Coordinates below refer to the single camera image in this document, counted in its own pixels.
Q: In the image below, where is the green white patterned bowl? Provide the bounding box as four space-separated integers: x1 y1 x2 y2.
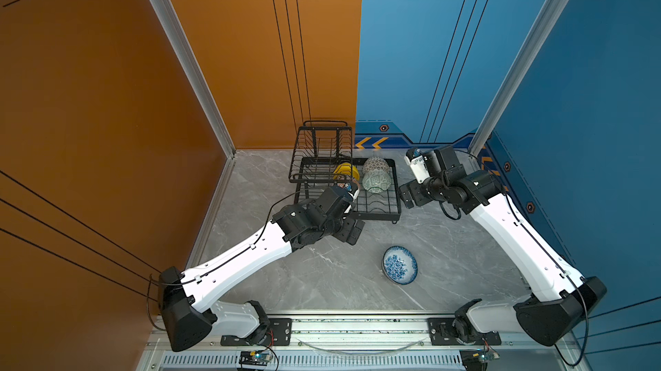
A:
363 169 392 194

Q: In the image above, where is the blue white floral bowl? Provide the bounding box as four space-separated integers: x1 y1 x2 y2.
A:
382 246 418 285

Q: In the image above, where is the yellow bowl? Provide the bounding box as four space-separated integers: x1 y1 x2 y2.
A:
332 162 361 183

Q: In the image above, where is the orange white patterned bowl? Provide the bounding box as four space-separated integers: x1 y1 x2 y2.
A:
344 181 361 199

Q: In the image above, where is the black white patterned bowl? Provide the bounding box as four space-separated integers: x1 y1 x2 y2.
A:
363 157 389 174

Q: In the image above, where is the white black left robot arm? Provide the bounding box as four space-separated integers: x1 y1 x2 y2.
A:
155 185 365 352

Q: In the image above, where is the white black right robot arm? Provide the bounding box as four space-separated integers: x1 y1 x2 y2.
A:
399 146 607 347

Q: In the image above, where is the left green circuit board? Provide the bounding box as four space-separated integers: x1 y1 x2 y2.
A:
239 350 274 370

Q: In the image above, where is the green circuit board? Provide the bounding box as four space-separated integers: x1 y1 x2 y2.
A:
460 350 500 371
239 350 274 370

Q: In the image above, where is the right green circuit board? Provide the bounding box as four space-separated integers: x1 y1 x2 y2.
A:
460 350 500 371

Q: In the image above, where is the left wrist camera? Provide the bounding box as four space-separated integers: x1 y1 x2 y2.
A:
345 182 361 211

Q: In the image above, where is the black wire dish rack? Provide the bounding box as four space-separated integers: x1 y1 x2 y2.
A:
288 120 401 224

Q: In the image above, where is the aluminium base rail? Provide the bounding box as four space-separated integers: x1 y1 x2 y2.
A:
137 311 588 370

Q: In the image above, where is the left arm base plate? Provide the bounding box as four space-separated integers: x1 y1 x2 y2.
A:
220 318 293 348

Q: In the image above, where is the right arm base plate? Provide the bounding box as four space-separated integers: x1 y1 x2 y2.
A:
427 317 502 346

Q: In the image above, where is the aluminium corner post right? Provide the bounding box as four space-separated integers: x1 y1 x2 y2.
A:
468 0 570 157

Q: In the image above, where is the aluminium corner post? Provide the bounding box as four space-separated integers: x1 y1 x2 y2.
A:
127 0 238 157
468 0 570 157

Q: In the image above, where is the aluminium corner post left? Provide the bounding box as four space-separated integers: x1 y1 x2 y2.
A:
127 0 238 157

